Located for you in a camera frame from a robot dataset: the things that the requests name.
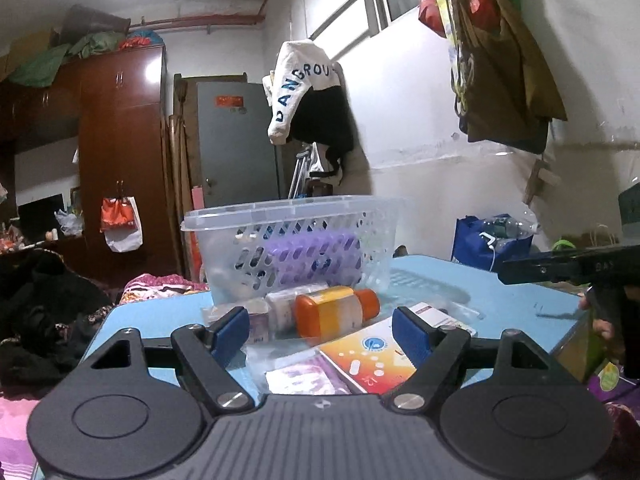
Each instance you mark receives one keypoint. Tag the orange pill bottle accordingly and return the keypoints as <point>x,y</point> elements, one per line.
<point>315,315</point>

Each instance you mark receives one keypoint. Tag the small white plastic bag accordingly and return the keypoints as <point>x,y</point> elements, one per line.
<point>67,222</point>

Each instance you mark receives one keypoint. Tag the orange white medicine box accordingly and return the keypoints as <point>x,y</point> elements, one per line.
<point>360,355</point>

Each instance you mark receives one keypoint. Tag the wooden wall bracket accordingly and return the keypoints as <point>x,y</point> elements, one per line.
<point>540,175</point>

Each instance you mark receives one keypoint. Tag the black garment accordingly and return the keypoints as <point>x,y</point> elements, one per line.
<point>320,120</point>

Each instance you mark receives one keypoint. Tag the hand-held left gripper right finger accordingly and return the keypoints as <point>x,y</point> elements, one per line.
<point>410,335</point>

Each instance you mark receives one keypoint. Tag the purple package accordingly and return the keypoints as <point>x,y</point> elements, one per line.
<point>612,392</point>

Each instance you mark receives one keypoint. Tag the black monitor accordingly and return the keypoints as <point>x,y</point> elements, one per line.
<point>37,217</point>

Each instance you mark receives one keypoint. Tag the white printed hoodie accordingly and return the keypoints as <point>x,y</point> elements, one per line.
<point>295,75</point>

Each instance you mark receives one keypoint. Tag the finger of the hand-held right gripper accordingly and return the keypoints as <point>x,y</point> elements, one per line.
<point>540,266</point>

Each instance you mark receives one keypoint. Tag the pink board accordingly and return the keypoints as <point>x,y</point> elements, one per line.
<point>197,197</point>

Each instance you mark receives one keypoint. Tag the clear plastic basket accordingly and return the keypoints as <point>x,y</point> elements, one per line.
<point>220,255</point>

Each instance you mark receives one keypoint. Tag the wooden planks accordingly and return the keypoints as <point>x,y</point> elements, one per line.
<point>177,160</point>

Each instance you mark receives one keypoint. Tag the person's right hand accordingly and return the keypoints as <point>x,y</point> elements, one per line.
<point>602,329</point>

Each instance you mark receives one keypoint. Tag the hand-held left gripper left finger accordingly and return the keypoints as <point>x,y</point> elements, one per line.
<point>232,330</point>

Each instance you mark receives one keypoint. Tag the purple bottle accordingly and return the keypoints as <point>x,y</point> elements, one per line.
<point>310,255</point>

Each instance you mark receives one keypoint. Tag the brown wooden wardrobe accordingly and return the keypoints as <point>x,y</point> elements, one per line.
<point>120,150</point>

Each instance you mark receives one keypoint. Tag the pink floral blanket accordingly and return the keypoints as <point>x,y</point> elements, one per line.
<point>160,285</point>

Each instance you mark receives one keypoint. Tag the green cloth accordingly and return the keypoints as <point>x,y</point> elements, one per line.
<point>40,65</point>

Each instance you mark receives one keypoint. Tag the clear plastic bag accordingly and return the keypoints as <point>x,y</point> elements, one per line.
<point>260,360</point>

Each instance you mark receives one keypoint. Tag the metal folding frame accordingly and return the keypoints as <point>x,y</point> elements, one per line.
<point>300,170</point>

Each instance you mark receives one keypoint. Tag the white hanging plastic bag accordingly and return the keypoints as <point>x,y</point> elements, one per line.
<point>122,241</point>

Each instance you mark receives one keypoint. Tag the pile of black clothes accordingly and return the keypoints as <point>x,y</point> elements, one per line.
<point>45,310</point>

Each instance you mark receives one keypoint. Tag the grey metal door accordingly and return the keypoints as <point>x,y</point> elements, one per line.
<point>235,150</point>

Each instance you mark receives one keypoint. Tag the red plastic bag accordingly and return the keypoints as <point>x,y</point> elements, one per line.
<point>432,10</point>

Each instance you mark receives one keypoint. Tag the cardboard box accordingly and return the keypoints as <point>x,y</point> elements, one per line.
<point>30,42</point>

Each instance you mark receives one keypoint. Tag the white pill bottle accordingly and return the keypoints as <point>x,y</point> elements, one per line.
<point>282,307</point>

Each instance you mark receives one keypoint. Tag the small purple white box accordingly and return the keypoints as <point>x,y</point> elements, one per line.
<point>259,327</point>

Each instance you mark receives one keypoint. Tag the blue red bundle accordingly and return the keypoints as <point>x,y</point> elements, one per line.
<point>142,39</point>

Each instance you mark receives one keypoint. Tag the brown hanging bag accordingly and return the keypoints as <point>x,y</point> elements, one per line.
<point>505,90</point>

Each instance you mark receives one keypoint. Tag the pink foil packet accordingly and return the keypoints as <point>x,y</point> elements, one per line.
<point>305,377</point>

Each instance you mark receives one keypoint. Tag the white red medicine box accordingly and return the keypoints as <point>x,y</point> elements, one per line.
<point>440,317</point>

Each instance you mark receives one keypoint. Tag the clear plastic water bottle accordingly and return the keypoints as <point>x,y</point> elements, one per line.
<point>505,227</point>

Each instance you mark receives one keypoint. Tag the pink striped bedsheet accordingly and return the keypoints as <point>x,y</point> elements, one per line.
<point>15,435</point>

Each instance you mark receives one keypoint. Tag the dark basin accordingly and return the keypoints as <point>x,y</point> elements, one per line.
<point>90,22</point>

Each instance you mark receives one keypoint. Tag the blue shopping bag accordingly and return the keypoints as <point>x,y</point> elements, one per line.
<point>470,245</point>

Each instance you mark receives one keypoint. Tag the orange hanging bag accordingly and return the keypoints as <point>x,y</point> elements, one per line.
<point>117,215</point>

